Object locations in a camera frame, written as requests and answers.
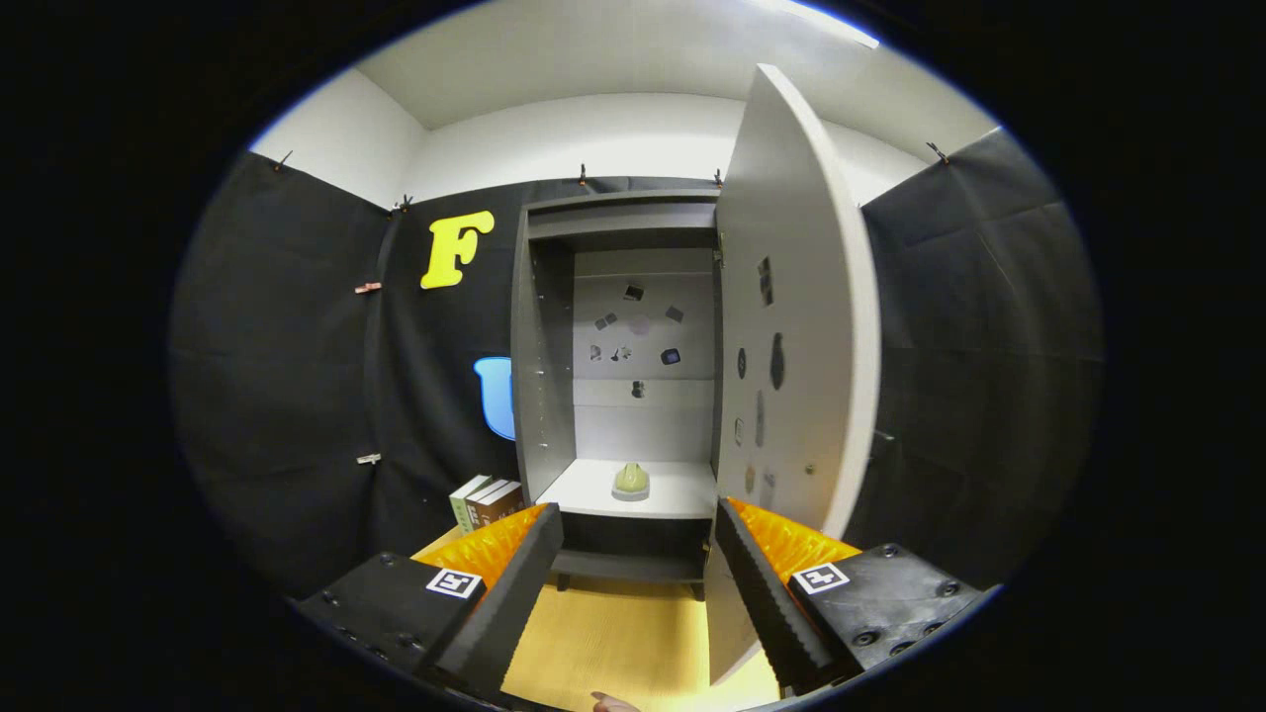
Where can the green book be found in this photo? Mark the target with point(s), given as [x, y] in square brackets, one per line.
[462, 509]

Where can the black clip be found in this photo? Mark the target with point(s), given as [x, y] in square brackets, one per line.
[404, 204]

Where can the white cabinet shelf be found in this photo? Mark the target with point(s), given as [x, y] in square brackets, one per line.
[593, 494]

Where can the grey cabinet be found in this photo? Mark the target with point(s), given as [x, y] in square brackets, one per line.
[542, 396]

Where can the pale green dish brush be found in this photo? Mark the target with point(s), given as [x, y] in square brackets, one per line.
[631, 480]

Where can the black backdrop cloth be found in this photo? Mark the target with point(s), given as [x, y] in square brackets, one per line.
[277, 396]

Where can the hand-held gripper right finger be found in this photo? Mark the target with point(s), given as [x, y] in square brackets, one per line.
[762, 593]

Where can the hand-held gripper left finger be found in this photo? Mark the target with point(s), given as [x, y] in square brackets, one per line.
[509, 593]

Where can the beige cabinet door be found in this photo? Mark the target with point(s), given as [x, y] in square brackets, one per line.
[811, 297]

